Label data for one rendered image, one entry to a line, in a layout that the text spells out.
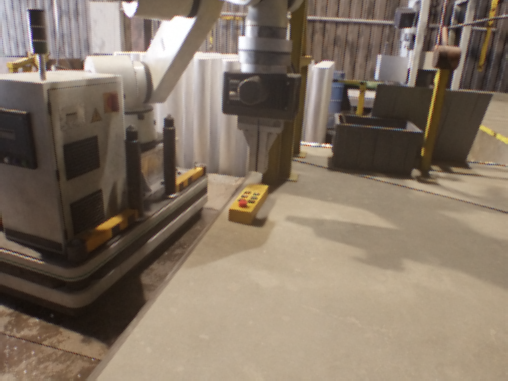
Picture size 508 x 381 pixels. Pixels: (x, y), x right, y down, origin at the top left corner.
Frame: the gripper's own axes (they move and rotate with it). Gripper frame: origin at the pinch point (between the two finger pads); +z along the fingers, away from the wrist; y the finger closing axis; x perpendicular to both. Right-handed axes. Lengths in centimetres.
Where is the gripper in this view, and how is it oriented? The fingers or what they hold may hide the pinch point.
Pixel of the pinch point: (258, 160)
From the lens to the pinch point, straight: 118.2
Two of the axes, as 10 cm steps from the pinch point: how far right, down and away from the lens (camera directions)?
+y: -9.7, -1.3, 2.0
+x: -2.3, 2.9, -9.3
